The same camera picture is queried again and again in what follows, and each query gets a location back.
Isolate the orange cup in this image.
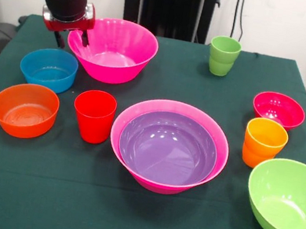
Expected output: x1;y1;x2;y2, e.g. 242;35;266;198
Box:
239;115;292;174

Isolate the dark green tablecloth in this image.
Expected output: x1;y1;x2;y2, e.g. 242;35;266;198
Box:
0;8;306;229

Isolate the small magenta bowl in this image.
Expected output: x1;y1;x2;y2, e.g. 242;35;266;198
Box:
249;88;306;135

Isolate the black wall cable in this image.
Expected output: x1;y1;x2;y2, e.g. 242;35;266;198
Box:
236;0;249;44
230;0;243;38

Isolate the light green bowl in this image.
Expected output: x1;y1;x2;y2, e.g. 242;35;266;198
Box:
240;153;306;229

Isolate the large pink bowl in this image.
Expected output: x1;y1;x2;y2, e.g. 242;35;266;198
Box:
101;90;237;205
61;11;163;91

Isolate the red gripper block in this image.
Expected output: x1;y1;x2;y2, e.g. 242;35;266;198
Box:
37;5;98;54

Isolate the blue bowl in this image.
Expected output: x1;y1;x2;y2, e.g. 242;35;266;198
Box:
16;43;82;97

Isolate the red cup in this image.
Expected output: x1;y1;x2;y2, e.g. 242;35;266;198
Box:
68;86;120;147

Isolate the orange-red bowl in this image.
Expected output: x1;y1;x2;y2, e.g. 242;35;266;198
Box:
0;78;63;144

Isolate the light green cup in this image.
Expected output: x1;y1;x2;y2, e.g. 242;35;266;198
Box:
205;33;244;80

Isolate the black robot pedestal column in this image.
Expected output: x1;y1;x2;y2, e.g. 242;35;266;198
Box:
114;0;222;46

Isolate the purple bowl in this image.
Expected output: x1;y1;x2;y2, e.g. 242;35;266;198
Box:
113;103;224;193

